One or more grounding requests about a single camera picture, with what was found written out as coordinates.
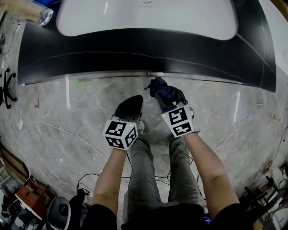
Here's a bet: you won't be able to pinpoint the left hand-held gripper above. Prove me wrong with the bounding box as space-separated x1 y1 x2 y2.
102 95 144 151

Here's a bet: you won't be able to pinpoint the person's left forearm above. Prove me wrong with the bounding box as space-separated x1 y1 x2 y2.
92 147 130 209

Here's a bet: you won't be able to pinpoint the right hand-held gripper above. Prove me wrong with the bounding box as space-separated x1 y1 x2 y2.
154 88 195 138

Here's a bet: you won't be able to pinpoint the person's grey trousers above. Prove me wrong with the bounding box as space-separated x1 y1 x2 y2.
125 125 207 222

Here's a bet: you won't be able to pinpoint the tall clear glass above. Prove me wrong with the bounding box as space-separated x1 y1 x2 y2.
33 3 54 27

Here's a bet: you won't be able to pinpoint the brown wooden crate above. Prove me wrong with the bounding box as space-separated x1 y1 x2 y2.
15 184 50 220

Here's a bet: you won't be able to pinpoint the person's black shirt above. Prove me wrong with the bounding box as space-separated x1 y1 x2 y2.
89 202 255 230

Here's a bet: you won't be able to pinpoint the dark blue cloth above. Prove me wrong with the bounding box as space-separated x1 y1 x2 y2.
144 76 189 105

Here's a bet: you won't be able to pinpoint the person's right forearm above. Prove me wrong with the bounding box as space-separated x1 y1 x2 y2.
183 132 240 220

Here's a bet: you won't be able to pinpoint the white rimmed dark oval seat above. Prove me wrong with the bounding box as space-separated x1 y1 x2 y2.
46 196 72 230

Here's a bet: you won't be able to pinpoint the dark vanity cabinet black top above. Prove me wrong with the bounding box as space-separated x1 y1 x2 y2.
17 0 277 93

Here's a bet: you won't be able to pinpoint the black office chair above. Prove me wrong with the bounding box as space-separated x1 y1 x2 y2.
0 68 18 110

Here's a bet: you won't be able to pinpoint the white sink basin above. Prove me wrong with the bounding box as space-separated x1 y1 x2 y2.
56 0 239 41

